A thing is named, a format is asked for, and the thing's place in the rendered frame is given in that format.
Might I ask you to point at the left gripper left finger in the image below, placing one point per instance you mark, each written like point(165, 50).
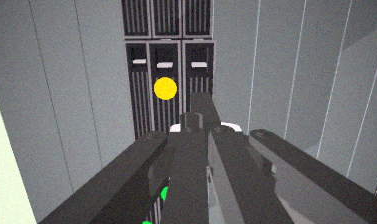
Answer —
point(126, 189)

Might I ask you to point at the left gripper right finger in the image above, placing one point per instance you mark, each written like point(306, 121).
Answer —
point(309, 192)

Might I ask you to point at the dark grey rack frame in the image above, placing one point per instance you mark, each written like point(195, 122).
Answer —
point(305, 70)

